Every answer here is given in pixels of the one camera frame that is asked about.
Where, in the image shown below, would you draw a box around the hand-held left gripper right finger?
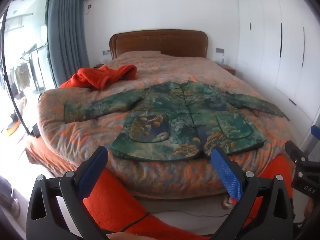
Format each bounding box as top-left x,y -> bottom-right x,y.
211,147 -> 294,240

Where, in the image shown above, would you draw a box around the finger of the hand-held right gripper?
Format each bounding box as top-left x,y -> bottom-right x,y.
310,124 -> 320,141
285,140 -> 311,167

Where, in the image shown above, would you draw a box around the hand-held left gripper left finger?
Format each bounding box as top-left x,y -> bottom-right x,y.
26,146 -> 109,240

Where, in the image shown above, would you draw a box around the green patterned jacket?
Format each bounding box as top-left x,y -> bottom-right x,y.
64,80 -> 288,162

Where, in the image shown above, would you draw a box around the clothes drying rack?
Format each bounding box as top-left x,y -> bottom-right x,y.
11,44 -> 48,92

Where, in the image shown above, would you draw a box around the bed with floral quilt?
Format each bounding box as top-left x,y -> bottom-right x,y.
37,51 -> 304,198

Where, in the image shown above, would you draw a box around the orange fleece pants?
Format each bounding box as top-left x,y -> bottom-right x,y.
82,155 -> 294,237

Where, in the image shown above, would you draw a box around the orange bed sheet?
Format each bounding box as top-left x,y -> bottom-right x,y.
25,139 -> 84,179

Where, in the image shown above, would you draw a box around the orange knit sweater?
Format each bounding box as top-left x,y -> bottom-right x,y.
59,64 -> 138,90

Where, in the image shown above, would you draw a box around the white wardrobe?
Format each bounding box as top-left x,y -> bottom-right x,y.
235,0 -> 320,155

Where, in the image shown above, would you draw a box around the wooden nightstand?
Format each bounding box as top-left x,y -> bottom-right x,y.
220,64 -> 236,76

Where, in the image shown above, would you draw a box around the glass sliding door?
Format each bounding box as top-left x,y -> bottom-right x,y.
0,0 -> 52,140

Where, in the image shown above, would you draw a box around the grey-blue curtain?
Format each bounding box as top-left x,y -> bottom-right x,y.
47,0 -> 90,90

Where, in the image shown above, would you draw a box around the wooden headboard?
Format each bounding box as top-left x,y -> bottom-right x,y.
109,29 -> 209,61

